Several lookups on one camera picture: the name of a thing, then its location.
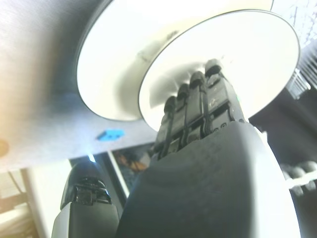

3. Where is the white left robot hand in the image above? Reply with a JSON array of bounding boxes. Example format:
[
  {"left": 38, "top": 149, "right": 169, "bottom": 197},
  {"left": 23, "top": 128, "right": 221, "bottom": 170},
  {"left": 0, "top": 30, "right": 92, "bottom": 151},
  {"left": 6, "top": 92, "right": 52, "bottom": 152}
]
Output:
[{"left": 51, "top": 58, "right": 308, "bottom": 238}]

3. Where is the white plate with tree print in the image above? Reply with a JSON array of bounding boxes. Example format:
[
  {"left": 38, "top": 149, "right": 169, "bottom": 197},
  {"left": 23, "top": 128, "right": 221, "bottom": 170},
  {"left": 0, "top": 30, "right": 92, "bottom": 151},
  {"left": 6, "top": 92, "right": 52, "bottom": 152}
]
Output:
[
  {"left": 76, "top": 0, "right": 274, "bottom": 122},
  {"left": 138, "top": 11, "right": 301, "bottom": 132}
]

